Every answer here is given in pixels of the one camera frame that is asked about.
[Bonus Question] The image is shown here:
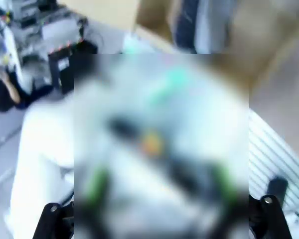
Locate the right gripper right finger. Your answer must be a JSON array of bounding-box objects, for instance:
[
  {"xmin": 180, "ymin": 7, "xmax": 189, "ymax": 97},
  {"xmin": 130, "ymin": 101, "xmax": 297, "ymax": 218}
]
[{"xmin": 214, "ymin": 161, "xmax": 294, "ymax": 239}]

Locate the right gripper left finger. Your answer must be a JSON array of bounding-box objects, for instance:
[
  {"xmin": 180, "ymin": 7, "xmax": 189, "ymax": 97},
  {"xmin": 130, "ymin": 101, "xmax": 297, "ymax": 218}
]
[{"xmin": 32, "ymin": 166, "xmax": 110, "ymax": 239}]

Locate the black stapler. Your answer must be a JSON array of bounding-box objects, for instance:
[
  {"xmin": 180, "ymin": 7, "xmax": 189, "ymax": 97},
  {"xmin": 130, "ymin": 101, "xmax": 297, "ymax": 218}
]
[{"xmin": 107, "ymin": 114, "xmax": 230, "ymax": 195}]

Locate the cardboard box with lid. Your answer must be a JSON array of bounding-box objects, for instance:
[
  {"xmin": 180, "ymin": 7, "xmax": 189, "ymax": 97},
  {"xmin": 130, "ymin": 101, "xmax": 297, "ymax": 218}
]
[{"xmin": 133, "ymin": 0, "xmax": 299, "ymax": 105}]

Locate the navy gray zip pencil case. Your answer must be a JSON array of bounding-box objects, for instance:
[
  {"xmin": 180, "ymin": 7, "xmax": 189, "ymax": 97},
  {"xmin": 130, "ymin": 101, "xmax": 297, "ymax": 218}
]
[{"xmin": 173, "ymin": 0, "xmax": 230, "ymax": 54}]

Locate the black control box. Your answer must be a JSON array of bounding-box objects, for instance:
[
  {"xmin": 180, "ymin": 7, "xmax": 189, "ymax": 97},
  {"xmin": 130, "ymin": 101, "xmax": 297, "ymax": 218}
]
[{"xmin": 48, "ymin": 41, "xmax": 98, "ymax": 95}]

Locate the background person dark hair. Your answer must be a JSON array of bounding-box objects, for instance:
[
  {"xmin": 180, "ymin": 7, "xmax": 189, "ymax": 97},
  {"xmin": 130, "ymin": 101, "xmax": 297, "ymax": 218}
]
[{"xmin": 0, "ymin": 71, "xmax": 53, "ymax": 113}]

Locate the gray equipment rack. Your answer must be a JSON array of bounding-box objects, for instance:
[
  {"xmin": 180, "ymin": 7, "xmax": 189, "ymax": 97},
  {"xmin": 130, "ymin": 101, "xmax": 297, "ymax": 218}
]
[{"xmin": 13, "ymin": 0, "xmax": 88, "ymax": 62}]

